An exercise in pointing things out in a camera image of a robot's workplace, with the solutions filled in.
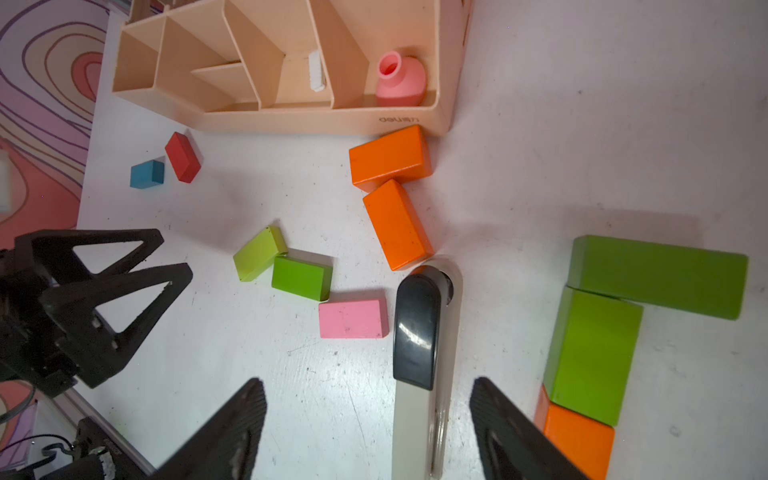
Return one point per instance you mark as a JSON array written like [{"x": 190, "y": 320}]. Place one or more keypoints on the light green block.
[{"x": 259, "y": 253}]

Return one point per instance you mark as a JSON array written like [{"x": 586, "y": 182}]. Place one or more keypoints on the pink eraser in organizer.
[{"x": 402, "y": 81}]

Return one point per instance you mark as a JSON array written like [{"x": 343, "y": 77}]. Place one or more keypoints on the beige desk organizer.
[{"x": 242, "y": 66}]

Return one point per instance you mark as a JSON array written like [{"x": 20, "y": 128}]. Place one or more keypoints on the white eraser in organizer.
[{"x": 316, "y": 71}]

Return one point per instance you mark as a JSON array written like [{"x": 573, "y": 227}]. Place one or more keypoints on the green block long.
[{"x": 694, "y": 280}]

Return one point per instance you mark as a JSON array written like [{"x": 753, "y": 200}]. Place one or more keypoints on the orange block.
[
  {"x": 402, "y": 155},
  {"x": 399, "y": 230},
  {"x": 587, "y": 443}
]

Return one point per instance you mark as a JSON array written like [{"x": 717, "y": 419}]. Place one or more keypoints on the orange block front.
[{"x": 587, "y": 443}]

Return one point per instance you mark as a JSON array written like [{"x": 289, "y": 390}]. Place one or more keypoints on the teal block near left wall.
[{"x": 147, "y": 175}]

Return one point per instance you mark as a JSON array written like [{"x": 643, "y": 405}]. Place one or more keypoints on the green block middle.
[{"x": 308, "y": 280}]

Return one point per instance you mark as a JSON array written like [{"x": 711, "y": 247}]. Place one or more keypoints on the green block carried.
[{"x": 591, "y": 354}]

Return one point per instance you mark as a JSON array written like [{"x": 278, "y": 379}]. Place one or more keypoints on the black white stapler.
[{"x": 425, "y": 334}]

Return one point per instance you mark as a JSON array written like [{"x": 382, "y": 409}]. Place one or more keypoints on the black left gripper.
[{"x": 92, "y": 328}]

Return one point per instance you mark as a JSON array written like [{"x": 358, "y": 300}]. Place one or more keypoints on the pink wooden block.
[{"x": 364, "y": 319}]

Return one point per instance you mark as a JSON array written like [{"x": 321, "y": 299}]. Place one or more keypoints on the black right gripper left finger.
[{"x": 226, "y": 446}]

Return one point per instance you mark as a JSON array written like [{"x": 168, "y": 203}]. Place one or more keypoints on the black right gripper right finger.
[{"x": 510, "y": 445}]

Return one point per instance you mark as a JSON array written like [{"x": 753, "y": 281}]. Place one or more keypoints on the red wooden block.
[{"x": 182, "y": 157}]

